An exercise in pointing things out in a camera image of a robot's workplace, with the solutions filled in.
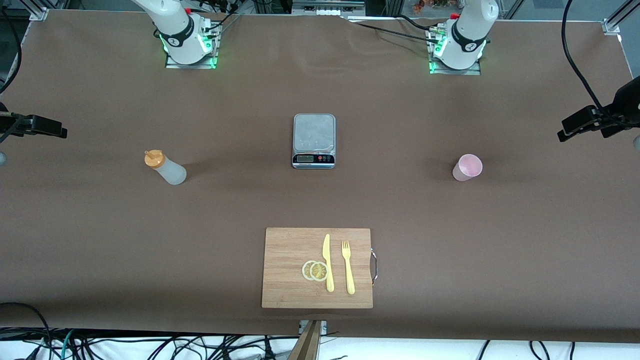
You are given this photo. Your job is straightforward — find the brown table cover mat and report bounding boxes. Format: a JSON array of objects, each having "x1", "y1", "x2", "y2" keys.
[{"x1": 0, "y1": 9, "x2": 640, "y2": 344}]

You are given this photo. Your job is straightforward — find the silver digital kitchen scale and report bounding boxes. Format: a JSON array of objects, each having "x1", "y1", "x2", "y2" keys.
[{"x1": 292, "y1": 113, "x2": 336, "y2": 170}]

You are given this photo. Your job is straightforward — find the yellow plastic knife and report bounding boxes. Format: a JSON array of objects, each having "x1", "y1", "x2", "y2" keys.
[{"x1": 322, "y1": 233, "x2": 335, "y2": 293}]

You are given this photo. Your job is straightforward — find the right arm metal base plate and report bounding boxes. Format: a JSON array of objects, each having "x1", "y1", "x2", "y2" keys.
[{"x1": 165, "y1": 22, "x2": 221, "y2": 70}]

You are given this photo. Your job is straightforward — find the black looped floor cable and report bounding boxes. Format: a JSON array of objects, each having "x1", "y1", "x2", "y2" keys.
[{"x1": 0, "y1": 302, "x2": 51, "y2": 360}]

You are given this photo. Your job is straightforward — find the yellow plastic fork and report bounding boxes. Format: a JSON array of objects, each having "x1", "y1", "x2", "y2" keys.
[{"x1": 341, "y1": 240, "x2": 356, "y2": 295}]

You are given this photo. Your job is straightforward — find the aluminium frame corner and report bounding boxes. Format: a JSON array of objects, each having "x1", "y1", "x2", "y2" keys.
[
  {"x1": 602, "y1": 0, "x2": 640, "y2": 36},
  {"x1": 20, "y1": 0, "x2": 51, "y2": 22}
]

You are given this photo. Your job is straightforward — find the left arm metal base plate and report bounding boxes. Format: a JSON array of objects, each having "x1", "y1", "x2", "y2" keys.
[{"x1": 429, "y1": 27, "x2": 482, "y2": 76}]

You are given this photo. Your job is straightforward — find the squeeze bottle with orange cap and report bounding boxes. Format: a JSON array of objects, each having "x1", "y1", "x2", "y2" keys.
[{"x1": 144, "y1": 149, "x2": 187, "y2": 186}]

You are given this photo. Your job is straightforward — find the wooden cutting board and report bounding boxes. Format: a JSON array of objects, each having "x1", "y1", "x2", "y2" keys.
[{"x1": 261, "y1": 227, "x2": 379, "y2": 309}]

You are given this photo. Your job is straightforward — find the wooden support beam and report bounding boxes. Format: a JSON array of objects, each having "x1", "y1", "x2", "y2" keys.
[{"x1": 287, "y1": 320, "x2": 323, "y2": 360}]

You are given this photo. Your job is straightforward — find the teal cable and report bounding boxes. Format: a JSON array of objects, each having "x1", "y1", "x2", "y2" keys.
[{"x1": 59, "y1": 329, "x2": 76, "y2": 360}]

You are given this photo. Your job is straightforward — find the black cable across mat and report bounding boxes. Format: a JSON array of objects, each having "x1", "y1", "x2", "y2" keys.
[{"x1": 345, "y1": 15, "x2": 443, "y2": 46}]

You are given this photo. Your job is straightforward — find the pink plastic cup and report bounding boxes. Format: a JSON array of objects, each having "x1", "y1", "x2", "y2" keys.
[{"x1": 452, "y1": 154, "x2": 484, "y2": 182}]

